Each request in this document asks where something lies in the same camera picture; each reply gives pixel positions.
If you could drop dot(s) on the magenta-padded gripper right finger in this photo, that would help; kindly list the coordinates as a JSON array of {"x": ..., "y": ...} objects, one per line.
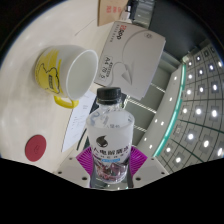
[{"x": 138, "y": 160}]

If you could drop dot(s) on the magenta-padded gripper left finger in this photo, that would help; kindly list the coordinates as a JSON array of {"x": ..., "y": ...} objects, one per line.
[{"x": 85, "y": 160}]

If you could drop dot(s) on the clear water bottle black cap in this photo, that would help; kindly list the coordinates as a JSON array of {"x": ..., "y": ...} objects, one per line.
[{"x": 110, "y": 140}]

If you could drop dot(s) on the white printed paper sheet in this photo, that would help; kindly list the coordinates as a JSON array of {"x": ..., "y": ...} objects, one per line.
[{"x": 75, "y": 126}]

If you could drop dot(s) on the flat round red coaster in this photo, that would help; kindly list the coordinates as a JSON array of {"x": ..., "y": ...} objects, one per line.
[{"x": 35, "y": 148}]

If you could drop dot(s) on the recessed ceiling lights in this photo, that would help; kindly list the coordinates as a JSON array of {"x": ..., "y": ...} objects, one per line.
[{"x": 198, "y": 111}]

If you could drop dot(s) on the white mug yellow print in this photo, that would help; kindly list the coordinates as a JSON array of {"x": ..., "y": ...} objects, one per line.
[{"x": 50, "y": 71}]

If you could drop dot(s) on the white copy paper carton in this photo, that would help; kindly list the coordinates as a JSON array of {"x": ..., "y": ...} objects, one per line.
[{"x": 136, "y": 56}]

